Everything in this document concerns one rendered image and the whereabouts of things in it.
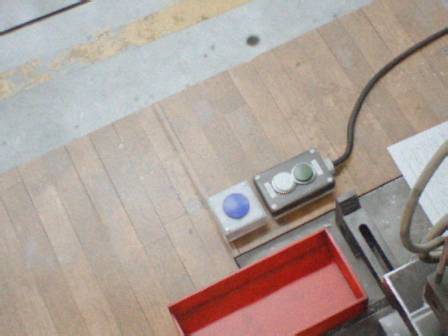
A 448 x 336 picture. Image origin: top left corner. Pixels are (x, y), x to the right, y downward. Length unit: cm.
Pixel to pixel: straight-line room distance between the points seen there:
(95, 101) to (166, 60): 22
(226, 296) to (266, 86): 36
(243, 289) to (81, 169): 33
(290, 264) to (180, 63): 134
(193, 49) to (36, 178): 123
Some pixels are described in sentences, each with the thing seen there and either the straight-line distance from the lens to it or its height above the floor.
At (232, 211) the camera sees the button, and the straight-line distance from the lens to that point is 142.
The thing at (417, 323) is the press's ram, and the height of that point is 118.
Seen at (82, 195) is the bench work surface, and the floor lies 90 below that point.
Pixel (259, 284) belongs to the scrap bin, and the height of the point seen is 90.
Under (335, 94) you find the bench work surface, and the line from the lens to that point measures 155.
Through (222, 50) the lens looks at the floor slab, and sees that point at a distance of 269.
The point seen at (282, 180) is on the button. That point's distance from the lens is 144.
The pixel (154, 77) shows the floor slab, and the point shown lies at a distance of 267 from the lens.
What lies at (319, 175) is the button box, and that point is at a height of 93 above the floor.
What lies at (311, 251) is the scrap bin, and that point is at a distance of 143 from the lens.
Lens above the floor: 223
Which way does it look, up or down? 63 degrees down
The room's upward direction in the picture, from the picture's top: 12 degrees counter-clockwise
